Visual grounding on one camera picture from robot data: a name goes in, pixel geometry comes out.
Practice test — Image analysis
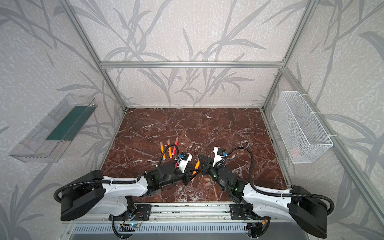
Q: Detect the orange highlighter pair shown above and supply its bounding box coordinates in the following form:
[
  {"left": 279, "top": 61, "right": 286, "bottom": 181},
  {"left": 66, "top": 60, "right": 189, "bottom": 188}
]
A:
[{"left": 167, "top": 140, "right": 173, "bottom": 159}]

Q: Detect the pink highlighter pair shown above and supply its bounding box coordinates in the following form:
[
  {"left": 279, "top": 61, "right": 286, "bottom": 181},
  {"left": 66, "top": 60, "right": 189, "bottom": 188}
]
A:
[{"left": 173, "top": 137, "right": 179, "bottom": 155}]

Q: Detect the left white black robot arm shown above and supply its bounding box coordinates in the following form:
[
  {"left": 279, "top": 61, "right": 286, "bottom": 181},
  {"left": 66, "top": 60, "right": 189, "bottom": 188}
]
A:
[{"left": 54, "top": 163, "right": 200, "bottom": 222}]

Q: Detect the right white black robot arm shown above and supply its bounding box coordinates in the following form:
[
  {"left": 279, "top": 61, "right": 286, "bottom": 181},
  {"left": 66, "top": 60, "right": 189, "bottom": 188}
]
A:
[{"left": 199, "top": 155, "right": 335, "bottom": 239}]

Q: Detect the small green circuit board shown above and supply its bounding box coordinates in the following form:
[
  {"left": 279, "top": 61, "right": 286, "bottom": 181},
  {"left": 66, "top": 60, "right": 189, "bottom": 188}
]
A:
[{"left": 119, "top": 223, "right": 141, "bottom": 232}]

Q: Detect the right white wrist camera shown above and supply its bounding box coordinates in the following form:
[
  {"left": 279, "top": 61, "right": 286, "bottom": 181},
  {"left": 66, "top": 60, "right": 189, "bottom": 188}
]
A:
[{"left": 213, "top": 147, "right": 228, "bottom": 168}]

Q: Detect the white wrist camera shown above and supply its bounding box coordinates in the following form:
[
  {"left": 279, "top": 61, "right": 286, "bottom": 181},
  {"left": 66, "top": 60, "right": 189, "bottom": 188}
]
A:
[
  {"left": 177, "top": 152, "right": 193, "bottom": 173},
  {"left": 213, "top": 147, "right": 228, "bottom": 168}
]

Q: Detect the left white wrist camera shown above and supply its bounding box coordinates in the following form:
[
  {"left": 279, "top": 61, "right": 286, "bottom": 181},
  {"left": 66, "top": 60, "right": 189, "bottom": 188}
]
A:
[{"left": 177, "top": 152, "right": 193, "bottom": 173}]

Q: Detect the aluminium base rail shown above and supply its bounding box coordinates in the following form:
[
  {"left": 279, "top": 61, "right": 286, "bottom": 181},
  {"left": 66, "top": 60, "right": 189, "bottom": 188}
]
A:
[{"left": 61, "top": 201, "right": 316, "bottom": 224}]

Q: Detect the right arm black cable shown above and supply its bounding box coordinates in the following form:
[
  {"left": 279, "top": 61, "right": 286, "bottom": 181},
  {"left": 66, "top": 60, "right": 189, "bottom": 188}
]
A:
[{"left": 224, "top": 146, "right": 336, "bottom": 216}]

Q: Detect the white wire mesh basket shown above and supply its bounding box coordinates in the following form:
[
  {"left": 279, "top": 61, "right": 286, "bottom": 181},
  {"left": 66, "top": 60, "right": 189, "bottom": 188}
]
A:
[{"left": 272, "top": 91, "right": 334, "bottom": 164}]

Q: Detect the aluminium frame crossbar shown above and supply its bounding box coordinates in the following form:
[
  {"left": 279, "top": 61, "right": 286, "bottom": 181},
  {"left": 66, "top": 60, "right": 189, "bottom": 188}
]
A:
[{"left": 100, "top": 62, "right": 283, "bottom": 69}]

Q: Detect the clear plastic wall tray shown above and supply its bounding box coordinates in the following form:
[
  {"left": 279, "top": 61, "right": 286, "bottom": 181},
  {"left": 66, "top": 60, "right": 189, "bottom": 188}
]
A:
[{"left": 9, "top": 94, "right": 98, "bottom": 163}]

